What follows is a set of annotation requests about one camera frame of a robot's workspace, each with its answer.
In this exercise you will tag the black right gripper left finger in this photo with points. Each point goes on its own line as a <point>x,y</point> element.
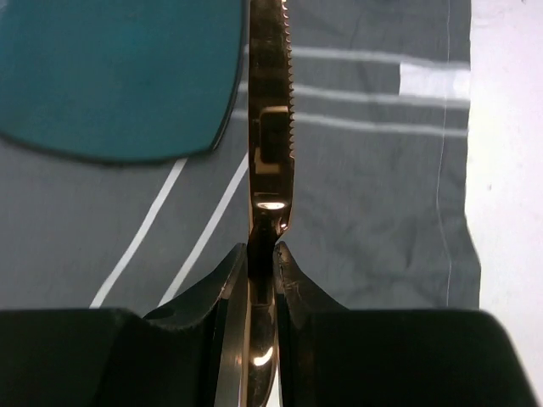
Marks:
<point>187,352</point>

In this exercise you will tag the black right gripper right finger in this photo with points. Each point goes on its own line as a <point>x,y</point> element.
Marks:
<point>333,356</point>

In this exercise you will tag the grey striped placemat cloth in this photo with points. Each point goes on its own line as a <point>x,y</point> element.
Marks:
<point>381,110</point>

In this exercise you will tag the copper knife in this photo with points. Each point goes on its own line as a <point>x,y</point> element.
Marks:
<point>270,119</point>

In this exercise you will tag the teal square plate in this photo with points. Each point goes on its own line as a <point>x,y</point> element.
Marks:
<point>124,82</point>

